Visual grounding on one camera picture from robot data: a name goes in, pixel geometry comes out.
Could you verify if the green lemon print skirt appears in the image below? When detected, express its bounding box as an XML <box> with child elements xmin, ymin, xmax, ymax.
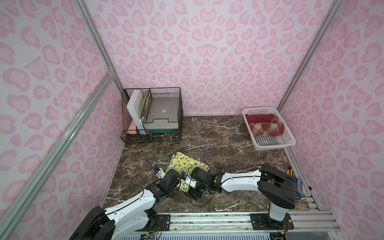
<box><xmin>166</xmin><ymin>152</ymin><xmax>210</xmax><ymax>177</ymax></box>

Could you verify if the white plastic basket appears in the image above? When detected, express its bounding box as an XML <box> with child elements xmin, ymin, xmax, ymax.
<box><xmin>242</xmin><ymin>107</ymin><xmax>296</xmax><ymax>151</ymax></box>

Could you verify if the red polka dot skirt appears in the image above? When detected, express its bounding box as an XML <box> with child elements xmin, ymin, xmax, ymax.
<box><xmin>245</xmin><ymin>114</ymin><xmax>275</xmax><ymax>124</ymax></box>

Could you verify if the red plaid skirt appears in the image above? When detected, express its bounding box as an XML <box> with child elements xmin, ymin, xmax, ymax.
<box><xmin>249</xmin><ymin>117</ymin><xmax>285</xmax><ymax>137</ymax></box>

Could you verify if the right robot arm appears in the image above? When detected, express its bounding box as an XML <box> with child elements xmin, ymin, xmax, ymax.
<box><xmin>182</xmin><ymin>165</ymin><xmax>304</xmax><ymax>223</ymax></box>

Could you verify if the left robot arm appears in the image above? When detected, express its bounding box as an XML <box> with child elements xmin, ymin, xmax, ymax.
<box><xmin>70</xmin><ymin>170</ymin><xmax>181</xmax><ymax>240</ymax></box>

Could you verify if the green stand under tray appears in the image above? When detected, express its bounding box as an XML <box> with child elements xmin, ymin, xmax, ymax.
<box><xmin>136</xmin><ymin>129</ymin><xmax>176</xmax><ymax>141</ymax></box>

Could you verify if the white tray in basket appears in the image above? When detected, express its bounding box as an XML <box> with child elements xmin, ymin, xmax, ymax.
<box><xmin>143</xmin><ymin>97</ymin><xmax>179</xmax><ymax>130</ymax></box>

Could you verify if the green book in basket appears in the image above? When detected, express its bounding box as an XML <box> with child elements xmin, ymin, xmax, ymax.
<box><xmin>141</xmin><ymin>90</ymin><xmax>153</xmax><ymax>119</ymax></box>

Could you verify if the white foam board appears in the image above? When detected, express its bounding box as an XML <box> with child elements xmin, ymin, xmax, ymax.
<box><xmin>127</xmin><ymin>90</ymin><xmax>145</xmax><ymax>131</ymax></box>

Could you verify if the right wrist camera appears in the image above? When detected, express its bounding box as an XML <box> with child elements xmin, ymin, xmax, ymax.
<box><xmin>181</xmin><ymin>172</ymin><xmax>196</xmax><ymax>191</ymax></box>

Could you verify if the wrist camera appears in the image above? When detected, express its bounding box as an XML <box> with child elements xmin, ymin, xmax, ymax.
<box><xmin>181</xmin><ymin>172</ymin><xmax>196</xmax><ymax>191</ymax></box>
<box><xmin>153</xmin><ymin>168</ymin><xmax>166</xmax><ymax>179</ymax></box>

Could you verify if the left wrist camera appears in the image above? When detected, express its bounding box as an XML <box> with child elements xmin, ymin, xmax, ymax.
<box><xmin>153</xmin><ymin>168</ymin><xmax>166</xmax><ymax>179</ymax></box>

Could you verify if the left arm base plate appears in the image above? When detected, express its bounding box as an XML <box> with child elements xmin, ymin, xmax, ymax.
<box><xmin>141</xmin><ymin>214</ymin><xmax>171</xmax><ymax>232</ymax></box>

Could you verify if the aluminium front rail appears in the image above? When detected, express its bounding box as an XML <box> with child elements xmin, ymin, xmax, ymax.
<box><xmin>155</xmin><ymin>211</ymin><xmax>344</xmax><ymax>240</ymax></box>

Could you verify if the black wire basket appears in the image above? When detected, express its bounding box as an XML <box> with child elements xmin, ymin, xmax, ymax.
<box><xmin>121</xmin><ymin>87</ymin><xmax>184</xmax><ymax>144</ymax></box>

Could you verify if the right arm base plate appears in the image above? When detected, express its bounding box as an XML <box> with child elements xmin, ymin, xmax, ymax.
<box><xmin>250</xmin><ymin>213</ymin><xmax>295</xmax><ymax>231</ymax></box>

